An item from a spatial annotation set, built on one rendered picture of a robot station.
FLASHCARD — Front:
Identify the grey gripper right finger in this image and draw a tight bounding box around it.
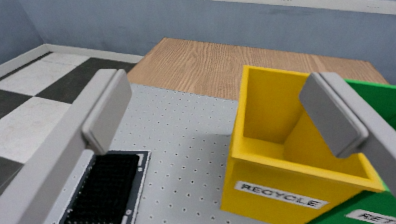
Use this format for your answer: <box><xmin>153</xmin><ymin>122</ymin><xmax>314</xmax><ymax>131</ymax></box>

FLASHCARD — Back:
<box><xmin>298</xmin><ymin>72</ymin><xmax>396</xmax><ymax>198</ymax></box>

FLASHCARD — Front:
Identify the grey perforated base plate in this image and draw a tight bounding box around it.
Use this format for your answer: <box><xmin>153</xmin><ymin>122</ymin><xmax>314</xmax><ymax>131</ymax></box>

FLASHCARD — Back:
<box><xmin>44</xmin><ymin>83</ymin><xmax>270</xmax><ymax>224</ymax></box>

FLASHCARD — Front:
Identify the yellow recycle bin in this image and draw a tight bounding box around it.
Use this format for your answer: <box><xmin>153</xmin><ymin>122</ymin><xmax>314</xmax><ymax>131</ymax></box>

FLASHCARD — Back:
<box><xmin>221</xmin><ymin>65</ymin><xmax>387</xmax><ymax>224</ymax></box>

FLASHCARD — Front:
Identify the black well plate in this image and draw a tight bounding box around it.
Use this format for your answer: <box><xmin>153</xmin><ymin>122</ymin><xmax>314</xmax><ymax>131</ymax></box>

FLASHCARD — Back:
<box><xmin>64</xmin><ymin>154</ymin><xmax>141</xmax><ymax>224</ymax></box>

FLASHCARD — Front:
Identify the green bin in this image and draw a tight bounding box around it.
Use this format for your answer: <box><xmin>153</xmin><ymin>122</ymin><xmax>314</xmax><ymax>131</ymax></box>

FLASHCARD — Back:
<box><xmin>308</xmin><ymin>78</ymin><xmax>396</xmax><ymax>224</ymax></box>

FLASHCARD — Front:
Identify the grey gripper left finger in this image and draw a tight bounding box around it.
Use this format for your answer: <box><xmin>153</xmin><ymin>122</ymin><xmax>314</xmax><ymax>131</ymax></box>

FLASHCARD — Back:
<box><xmin>0</xmin><ymin>69</ymin><xmax>132</xmax><ymax>224</ymax></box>

